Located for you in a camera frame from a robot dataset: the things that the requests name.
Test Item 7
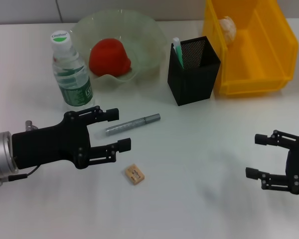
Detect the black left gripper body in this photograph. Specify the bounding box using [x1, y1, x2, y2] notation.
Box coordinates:
[11, 111, 92, 170]

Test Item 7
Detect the small wooden pencil sharpener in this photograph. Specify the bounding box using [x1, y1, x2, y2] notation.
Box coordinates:
[125, 163, 146, 186]

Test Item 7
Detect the clear bottle with green label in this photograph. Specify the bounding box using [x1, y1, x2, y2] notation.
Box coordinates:
[50, 29, 95, 110]

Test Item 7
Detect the green utility knife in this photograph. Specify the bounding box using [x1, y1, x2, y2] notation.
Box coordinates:
[171, 37, 185, 70]

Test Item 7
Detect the white paper ball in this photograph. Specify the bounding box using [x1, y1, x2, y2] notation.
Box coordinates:
[218, 16, 237, 47]

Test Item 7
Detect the grey marker pen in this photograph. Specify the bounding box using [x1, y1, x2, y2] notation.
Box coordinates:
[94, 113, 162, 139]

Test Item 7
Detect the green glass fruit plate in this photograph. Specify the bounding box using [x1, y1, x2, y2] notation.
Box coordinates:
[69, 9, 168, 87]

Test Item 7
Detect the black mesh pen holder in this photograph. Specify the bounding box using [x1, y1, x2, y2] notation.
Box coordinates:
[167, 36, 222, 107]

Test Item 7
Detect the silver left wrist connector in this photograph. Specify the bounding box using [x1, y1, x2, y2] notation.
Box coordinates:
[24, 120, 38, 132]

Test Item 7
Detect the yellow plastic bin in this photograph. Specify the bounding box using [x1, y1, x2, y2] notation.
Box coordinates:
[201, 0, 299, 97]

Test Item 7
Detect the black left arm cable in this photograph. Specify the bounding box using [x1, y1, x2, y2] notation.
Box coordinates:
[0, 165, 40, 182]

